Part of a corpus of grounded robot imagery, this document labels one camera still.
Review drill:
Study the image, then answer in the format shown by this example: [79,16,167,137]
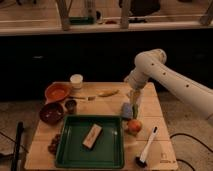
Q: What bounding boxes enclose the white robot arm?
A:
[125,49,213,126]

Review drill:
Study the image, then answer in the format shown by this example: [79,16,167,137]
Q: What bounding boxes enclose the wooden block in tray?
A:
[83,124,102,149]

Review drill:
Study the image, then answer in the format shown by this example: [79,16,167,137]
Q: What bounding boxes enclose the green plastic tray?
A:
[55,115,124,169]

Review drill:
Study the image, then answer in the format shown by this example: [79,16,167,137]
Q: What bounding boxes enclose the blue green sponge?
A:
[121,103,138,120]

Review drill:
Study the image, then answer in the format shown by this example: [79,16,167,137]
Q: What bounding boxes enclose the red apple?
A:
[127,119,142,135]

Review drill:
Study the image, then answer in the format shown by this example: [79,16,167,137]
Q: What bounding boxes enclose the white cup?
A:
[70,74,83,89]

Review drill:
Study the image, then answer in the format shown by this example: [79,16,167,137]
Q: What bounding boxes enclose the small dark cup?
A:
[65,100,77,114]

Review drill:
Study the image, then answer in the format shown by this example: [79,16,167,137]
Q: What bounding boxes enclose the white dish brush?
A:
[135,127,158,168]

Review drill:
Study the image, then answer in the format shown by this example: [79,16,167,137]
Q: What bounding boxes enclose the orange bowl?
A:
[45,83,70,103]

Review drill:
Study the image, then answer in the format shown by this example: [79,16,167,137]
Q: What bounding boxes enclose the dark red bowl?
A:
[39,103,64,125]

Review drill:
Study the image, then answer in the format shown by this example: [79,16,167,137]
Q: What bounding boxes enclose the bunch of grapes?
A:
[48,134,60,155]

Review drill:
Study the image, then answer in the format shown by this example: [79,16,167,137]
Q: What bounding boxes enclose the black pole left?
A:
[10,122,24,171]

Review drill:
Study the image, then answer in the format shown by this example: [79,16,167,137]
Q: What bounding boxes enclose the black cable right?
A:
[169,132,213,171]

